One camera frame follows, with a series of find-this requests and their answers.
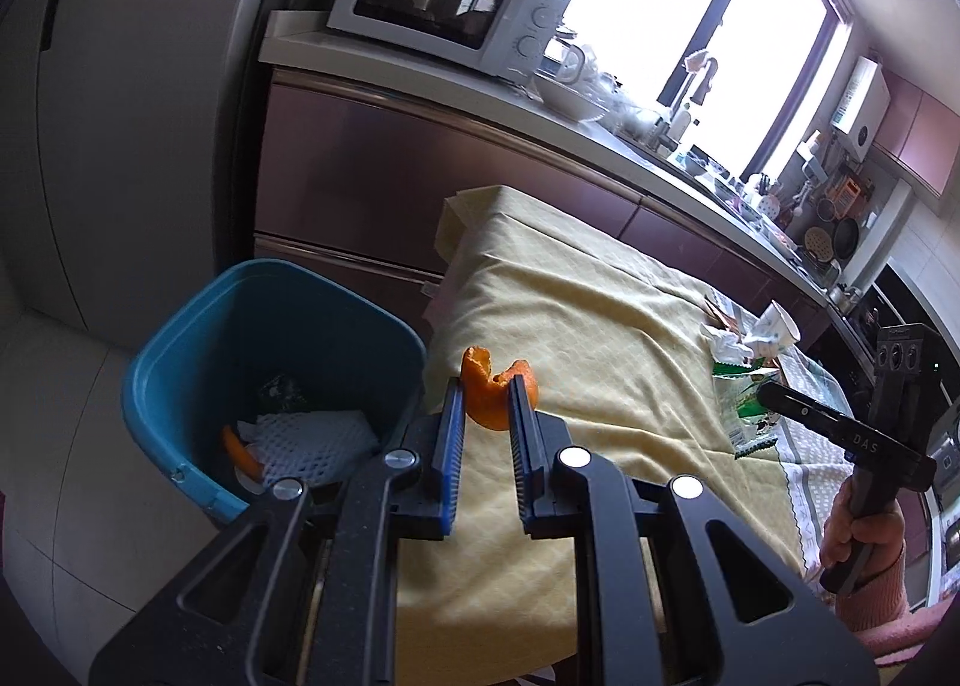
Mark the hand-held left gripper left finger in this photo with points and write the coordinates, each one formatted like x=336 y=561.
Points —
x=448 y=468

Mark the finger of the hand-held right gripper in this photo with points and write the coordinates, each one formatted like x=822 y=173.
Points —
x=795 y=410

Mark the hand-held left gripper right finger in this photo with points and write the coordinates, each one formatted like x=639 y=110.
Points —
x=523 y=468

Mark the green white wrapper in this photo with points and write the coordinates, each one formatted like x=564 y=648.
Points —
x=750 y=423

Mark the orange peel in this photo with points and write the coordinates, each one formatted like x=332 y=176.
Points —
x=238 y=453
x=487 y=401

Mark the crushed patterned paper cup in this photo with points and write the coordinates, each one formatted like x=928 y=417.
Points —
x=776 y=333

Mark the white tissue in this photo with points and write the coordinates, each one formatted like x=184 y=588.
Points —
x=726 y=343

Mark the white foam net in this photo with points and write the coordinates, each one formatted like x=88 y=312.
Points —
x=315 y=446

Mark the dark snack wrapper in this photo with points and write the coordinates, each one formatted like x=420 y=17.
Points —
x=283 y=392

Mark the blue trash bin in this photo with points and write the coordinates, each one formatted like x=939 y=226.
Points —
x=300 y=326

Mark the person's right forearm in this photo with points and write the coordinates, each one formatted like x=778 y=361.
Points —
x=877 y=603

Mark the person's right hand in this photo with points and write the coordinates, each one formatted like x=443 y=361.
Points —
x=838 y=528

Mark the grey patterned cloth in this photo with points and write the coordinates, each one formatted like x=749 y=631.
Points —
x=810 y=483

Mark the black oven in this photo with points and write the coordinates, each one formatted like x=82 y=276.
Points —
x=892 y=296

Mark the yellow tablecloth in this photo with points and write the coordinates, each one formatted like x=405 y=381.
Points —
x=600 y=326

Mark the hanging kitchen utensils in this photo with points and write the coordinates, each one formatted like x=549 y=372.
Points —
x=840 y=228

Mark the dotted utensil holder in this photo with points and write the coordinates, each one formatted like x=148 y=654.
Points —
x=769 y=206

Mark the row of small dishes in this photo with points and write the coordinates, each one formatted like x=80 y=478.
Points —
x=727 y=198

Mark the pink upper cabinet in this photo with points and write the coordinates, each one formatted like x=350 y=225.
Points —
x=922 y=138

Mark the kitchen counter cabinet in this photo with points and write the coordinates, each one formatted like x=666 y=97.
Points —
x=375 y=168

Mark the white water heater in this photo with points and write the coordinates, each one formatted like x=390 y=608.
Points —
x=861 y=104

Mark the metal faucet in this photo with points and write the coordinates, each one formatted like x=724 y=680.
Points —
x=690 y=93

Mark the clear plastic bags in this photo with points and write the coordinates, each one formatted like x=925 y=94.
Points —
x=622 y=101

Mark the wide white bowl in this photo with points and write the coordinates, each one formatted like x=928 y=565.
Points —
x=570 y=99

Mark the glass kettle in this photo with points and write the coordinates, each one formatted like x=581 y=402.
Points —
x=566 y=59

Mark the grey refrigerator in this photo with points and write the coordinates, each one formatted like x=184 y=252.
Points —
x=135 y=93

